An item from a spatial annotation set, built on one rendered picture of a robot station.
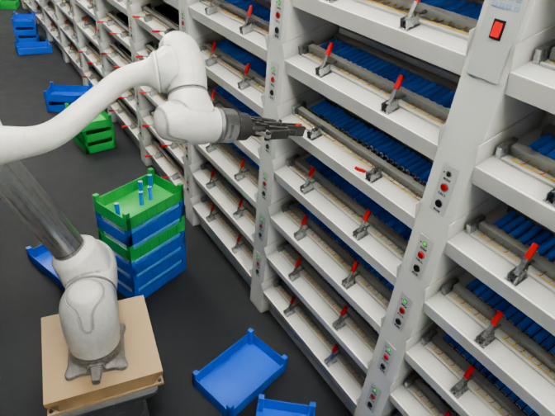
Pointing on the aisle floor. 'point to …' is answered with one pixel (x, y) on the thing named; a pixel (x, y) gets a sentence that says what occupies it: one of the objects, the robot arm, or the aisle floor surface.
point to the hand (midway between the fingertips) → (292, 129)
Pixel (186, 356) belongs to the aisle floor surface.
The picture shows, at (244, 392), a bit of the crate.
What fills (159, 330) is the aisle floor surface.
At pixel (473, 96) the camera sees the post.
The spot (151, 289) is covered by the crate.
